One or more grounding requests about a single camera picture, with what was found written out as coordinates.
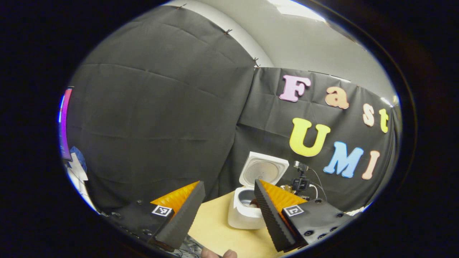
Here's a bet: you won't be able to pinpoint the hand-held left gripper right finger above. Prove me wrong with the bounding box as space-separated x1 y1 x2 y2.
254 179 354 253

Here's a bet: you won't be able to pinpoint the black backdrop cloth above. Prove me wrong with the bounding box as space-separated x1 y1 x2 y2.
66 5 400 215

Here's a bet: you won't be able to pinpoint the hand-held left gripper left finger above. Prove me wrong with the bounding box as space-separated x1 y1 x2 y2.
108 181 206 251

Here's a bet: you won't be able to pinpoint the tangled dark cables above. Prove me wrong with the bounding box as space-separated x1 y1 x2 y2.
172 235 203 258

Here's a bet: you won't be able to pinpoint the white papers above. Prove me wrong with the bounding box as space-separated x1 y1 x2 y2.
66 154 99 214

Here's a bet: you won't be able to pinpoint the white rice cooker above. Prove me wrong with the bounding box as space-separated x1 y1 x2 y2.
228 151 289 230

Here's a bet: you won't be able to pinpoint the blue cloth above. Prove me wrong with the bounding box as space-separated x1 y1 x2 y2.
69 146 87 172

